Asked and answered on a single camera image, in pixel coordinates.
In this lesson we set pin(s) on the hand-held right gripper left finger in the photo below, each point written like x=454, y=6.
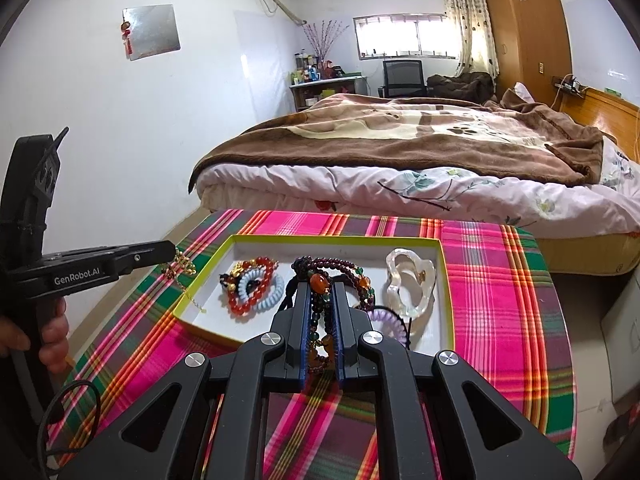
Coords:
x=302, y=330

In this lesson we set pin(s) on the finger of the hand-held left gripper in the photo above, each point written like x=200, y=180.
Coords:
x=100, y=266

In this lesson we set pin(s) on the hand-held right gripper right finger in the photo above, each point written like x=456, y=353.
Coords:
x=340, y=330

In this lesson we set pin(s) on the black headband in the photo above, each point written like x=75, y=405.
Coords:
x=387, y=308

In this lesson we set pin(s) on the yellow-green cardboard box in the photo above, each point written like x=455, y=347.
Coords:
x=345, y=250

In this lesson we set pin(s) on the person's left hand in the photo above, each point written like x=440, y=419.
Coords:
x=52, y=335

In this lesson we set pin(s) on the clear hair claw clip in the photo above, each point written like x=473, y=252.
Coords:
x=395, y=285

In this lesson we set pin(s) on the pink plaid tablecloth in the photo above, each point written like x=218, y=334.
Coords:
x=490, y=310

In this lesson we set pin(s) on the red hanging ornament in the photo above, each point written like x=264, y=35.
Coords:
x=127, y=37

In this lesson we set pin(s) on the brown plush blanket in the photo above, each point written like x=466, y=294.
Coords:
x=300, y=150

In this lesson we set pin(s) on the white dresser desk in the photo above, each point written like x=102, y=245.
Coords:
x=325, y=90

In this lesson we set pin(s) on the bed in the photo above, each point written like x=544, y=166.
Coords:
x=575, y=255

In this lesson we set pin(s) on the group of bottles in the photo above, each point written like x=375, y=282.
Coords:
x=310, y=72

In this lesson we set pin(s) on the black office chair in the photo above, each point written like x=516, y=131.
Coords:
x=402, y=77

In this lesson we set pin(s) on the brown clothes pile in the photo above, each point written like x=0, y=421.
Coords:
x=460, y=85

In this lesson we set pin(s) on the purple flower branches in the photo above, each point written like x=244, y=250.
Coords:
x=325, y=37

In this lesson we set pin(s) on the white pillow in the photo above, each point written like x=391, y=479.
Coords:
x=521, y=92

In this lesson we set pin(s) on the window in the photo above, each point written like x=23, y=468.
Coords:
x=400, y=35

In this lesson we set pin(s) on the power strip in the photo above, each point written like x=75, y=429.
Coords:
x=570, y=86

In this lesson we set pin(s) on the spotted curtain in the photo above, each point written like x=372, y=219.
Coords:
x=470, y=20

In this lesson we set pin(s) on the wooden headboard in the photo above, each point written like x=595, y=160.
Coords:
x=610, y=115

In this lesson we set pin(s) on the wooden wardrobe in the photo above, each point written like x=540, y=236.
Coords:
x=530, y=25

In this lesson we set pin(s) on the silver wall panel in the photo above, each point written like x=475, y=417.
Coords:
x=152, y=32

